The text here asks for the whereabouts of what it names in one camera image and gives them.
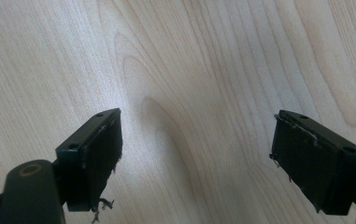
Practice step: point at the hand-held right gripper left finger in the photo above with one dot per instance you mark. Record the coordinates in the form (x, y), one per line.
(94, 161)

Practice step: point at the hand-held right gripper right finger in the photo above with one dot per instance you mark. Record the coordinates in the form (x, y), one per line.
(316, 165)

